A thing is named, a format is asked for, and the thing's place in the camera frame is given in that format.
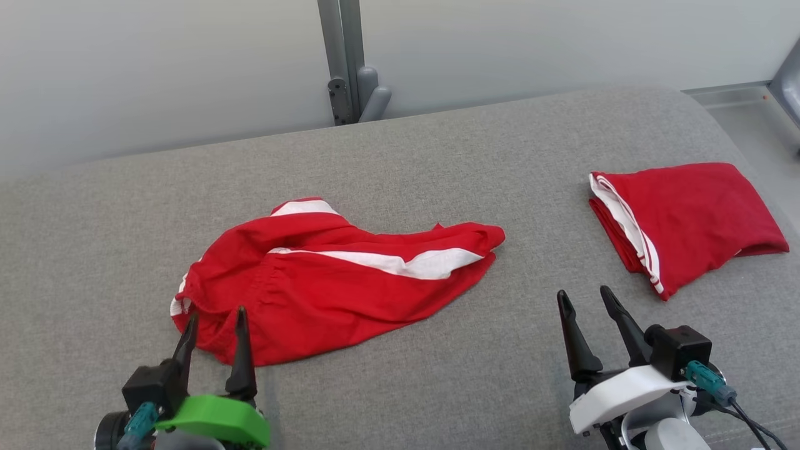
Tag grey metal post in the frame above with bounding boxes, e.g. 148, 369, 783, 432
317, 0, 367, 124

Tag black post bracket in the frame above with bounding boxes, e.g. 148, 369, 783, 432
327, 76, 353, 126

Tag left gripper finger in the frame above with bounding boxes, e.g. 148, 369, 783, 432
169, 311, 200, 402
224, 306, 259, 402

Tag grey metal frame leg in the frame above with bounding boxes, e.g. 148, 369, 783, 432
767, 36, 800, 158

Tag grey partition base rail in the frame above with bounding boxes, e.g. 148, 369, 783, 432
681, 80, 777, 112

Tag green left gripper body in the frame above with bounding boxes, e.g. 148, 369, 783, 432
154, 394, 271, 448

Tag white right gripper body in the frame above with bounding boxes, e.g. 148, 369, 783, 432
568, 365, 696, 436

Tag red Bulls 23 jersey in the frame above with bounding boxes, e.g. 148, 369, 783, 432
588, 162, 790, 302

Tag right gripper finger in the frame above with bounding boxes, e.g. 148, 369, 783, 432
599, 285, 654, 368
556, 289, 604, 383

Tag teal right camera connector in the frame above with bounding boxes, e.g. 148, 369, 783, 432
684, 360, 739, 408

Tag red shorts white stripe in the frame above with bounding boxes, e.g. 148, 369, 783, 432
169, 197, 506, 368

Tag teal camera connector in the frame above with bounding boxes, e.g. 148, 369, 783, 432
116, 401, 161, 450
684, 360, 739, 408

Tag grey rounded post tubes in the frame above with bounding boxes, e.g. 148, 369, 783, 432
356, 65, 393, 123

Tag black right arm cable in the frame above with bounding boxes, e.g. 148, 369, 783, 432
711, 399, 789, 450

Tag teal left camera connector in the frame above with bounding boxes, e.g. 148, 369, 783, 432
116, 401, 161, 450

